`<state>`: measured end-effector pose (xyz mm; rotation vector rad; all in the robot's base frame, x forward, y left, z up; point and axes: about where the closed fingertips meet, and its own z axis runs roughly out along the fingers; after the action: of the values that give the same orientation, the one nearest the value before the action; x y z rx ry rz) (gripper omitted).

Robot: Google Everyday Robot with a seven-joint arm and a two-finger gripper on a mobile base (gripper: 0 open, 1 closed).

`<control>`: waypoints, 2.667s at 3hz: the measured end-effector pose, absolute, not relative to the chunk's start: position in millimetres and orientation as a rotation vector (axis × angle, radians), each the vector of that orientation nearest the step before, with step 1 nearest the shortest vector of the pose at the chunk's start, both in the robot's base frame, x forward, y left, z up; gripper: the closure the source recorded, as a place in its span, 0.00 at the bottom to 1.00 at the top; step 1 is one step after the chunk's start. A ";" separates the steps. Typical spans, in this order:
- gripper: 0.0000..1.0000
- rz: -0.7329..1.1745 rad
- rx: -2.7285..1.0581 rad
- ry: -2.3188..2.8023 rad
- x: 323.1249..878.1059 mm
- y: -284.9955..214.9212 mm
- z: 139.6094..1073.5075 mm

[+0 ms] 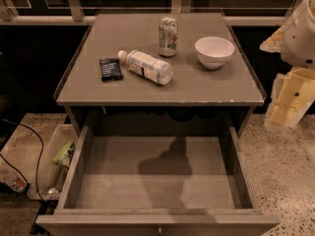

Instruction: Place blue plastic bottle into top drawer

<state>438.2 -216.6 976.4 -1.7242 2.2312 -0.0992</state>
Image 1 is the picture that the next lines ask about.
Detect green white soda can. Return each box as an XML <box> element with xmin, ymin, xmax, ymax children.
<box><xmin>158</xmin><ymin>17</ymin><xmax>178</xmax><ymax>57</ymax></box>

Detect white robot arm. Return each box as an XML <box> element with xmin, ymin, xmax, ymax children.
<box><xmin>260</xmin><ymin>0</ymin><xmax>315</xmax><ymax>132</ymax></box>

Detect black cable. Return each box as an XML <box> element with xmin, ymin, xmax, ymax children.
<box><xmin>0</xmin><ymin>118</ymin><xmax>47</xmax><ymax>202</ymax></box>

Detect grey wooden cabinet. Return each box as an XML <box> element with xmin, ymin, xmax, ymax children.
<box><xmin>53</xmin><ymin>12</ymin><xmax>267</xmax><ymax>140</ymax></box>

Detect open grey top drawer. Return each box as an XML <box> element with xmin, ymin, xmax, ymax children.
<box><xmin>37</xmin><ymin>128</ymin><xmax>279</xmax><ymax>236</ymax></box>

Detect dark blue snack packet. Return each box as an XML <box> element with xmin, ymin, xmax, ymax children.
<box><xmin>99</xmin><ymin>58</ymin><xmax>124</xmax><ymax>82</ymax></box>

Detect green snack bag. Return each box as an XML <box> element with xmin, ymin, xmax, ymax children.
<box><xmin>52</xmin><ymin>141</ymin><xmax>76</xmax><ymax>168</ymax></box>

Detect metal railing frame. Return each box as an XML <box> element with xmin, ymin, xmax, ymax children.
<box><xmin>0</xmin><ymin>0</ymin><xmax>302</xmax><ymax>26</ymax></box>

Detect white ceramic bowl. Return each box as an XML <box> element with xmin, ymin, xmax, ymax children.
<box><xmin>195</xmin><ymin>36</ymin><xmax>235</xmax><ymax>69</ymax></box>

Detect clear plastic storage bin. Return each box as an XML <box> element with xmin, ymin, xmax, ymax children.
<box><xmin>28</xmin><ymin>124</ymin><xmax>78</xmax><ymax>200</ymax></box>

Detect clear plastic bottle blue label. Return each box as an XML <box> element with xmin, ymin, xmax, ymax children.
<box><xmin>118</xmin><ymin>50</ymin><xmax>173</xmax><ymax>86</ymax></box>

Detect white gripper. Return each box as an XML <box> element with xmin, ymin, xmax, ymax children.
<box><xmin>264</xmin><ymin>66</ymin><xmax>315</xmax><ymax>132</ymax></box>

